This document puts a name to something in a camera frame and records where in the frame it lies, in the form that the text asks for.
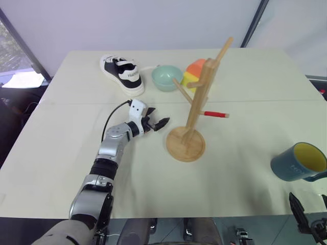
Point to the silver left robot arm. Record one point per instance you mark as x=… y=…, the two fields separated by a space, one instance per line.
x=108 y=146

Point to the dark floor clutter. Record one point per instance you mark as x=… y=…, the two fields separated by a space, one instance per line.
x=15 y=114

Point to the dark rounded shape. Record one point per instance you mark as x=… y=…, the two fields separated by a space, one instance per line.
x=136 y=232
x=201 y=231

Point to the light green bowl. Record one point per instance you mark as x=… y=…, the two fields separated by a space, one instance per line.
x=166 y=77

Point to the black and white sneaker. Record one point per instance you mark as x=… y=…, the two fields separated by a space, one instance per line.
x=126 y=75

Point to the orange and yellow block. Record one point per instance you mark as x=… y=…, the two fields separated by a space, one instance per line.
x=193 y=72

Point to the dark wall post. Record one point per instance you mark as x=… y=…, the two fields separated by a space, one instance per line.
x=254 y=23

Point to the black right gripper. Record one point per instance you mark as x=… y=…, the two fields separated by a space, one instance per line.
x=315 y=229

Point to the red tape marker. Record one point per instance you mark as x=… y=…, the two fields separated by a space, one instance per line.
x=214 y=114

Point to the white paper sheet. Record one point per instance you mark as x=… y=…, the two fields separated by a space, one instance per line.
x=24 y=80

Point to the wooden mug tree stand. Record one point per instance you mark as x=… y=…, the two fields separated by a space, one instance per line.
x=185 y=144

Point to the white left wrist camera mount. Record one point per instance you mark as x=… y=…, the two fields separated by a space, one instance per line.
x=136 y=108

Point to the blue mug yellow inside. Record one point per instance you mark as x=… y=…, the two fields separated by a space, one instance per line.
x=291 y=166

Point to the dark equipment with red part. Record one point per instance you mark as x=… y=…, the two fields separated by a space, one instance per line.
x=318 y=85

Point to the black window frame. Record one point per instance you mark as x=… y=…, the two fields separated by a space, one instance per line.
x=24 y=42

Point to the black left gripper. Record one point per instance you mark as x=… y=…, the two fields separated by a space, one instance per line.
x=148 y=125

